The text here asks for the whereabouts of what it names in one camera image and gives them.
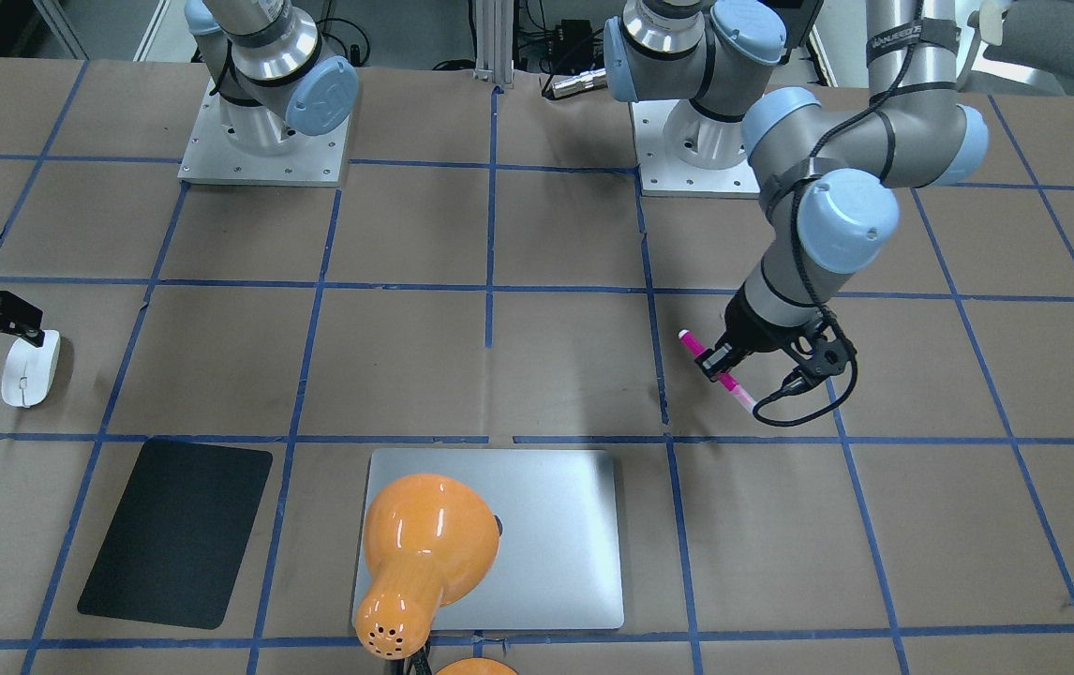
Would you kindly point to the white computer mouse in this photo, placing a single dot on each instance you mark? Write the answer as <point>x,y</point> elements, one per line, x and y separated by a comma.
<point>28,372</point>

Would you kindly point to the black mousepad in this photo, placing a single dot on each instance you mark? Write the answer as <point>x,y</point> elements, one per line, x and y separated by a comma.
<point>176,542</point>

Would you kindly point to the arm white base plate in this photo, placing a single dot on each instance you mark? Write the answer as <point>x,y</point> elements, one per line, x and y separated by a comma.
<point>683,153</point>
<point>239,146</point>

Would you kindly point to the silver laptop with apple logo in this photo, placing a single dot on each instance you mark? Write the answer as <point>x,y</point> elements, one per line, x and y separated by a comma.
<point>559,563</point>

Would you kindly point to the black wrist camera with cable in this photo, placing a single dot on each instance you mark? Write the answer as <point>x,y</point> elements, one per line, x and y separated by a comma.
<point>821,350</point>

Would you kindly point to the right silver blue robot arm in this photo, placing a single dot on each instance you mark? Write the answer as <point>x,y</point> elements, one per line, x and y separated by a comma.
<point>402,225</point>

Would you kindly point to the pink marker pen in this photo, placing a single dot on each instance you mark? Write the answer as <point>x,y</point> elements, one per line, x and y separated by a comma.
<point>701,357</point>

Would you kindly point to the orange desk lamp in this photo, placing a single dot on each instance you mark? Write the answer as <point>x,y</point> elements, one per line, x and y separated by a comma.
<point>427,540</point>

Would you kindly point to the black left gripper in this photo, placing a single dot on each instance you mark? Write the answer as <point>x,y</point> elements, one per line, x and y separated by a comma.
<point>749,331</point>

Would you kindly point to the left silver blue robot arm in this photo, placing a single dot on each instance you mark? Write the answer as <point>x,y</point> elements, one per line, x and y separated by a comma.
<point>826,179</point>

